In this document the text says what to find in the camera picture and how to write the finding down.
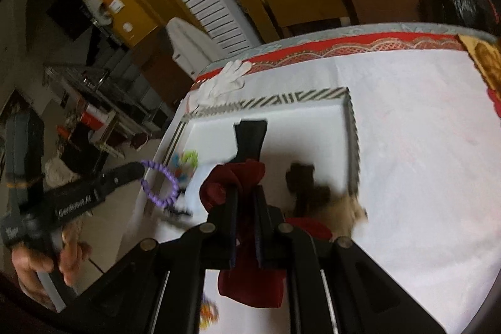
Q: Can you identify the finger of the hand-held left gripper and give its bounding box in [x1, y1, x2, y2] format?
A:
[94, 162, 146, 202]

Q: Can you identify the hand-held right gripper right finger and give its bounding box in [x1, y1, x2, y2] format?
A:
[252, 185, 445, 334]

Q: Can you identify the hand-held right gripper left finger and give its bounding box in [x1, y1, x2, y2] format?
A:
[80, 185, 241, 334]

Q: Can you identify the purple bead bracelet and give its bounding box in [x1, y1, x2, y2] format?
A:
[141, 160, 180, 207]

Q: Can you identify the red satin hair bow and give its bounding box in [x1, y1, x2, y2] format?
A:
[199, 159, 334, 308]

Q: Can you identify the colourful flower bead bracelet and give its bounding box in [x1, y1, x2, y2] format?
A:
[170, 150, 200, 178]

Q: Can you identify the striped cardboard tray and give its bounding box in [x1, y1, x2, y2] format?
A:
[143, 87, 361, 220]

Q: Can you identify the person's left hand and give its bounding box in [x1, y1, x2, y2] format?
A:
[11, 224, 93, 309]

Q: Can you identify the small side table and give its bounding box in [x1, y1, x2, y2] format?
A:
[88, 112, 131, 159]

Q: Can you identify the red box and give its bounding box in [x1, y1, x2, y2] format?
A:
[78, 108, 107, 130]

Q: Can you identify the metal stair railing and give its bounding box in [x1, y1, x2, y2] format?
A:
[43, 62, 165, 132]

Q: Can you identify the white glove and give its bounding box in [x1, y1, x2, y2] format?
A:
[197, 59, 253, 100]

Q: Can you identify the white coat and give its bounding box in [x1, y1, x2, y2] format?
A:
[165, 17, 214, 79]

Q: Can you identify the hanging cloth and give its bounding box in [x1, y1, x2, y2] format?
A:
[80, 0, 113, 26]

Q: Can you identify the printed blanket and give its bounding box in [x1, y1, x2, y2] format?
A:
[456, 33, 501, 120]

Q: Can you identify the black plastic bag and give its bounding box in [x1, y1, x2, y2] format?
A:
[426, 0, 501, 38]

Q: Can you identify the orange bead bracelet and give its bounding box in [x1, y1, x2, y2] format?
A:
[199, 294, 220, 330]

